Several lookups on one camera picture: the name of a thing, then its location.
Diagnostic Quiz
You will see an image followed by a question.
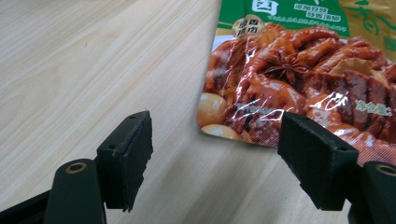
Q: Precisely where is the braised meat seasoning packet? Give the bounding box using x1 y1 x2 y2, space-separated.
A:
196 0 396 165

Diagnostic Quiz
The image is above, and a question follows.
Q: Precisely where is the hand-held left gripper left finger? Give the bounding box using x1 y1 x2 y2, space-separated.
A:
43 110 154 224

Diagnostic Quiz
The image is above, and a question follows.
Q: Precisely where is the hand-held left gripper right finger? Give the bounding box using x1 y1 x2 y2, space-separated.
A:
276 111 396 224

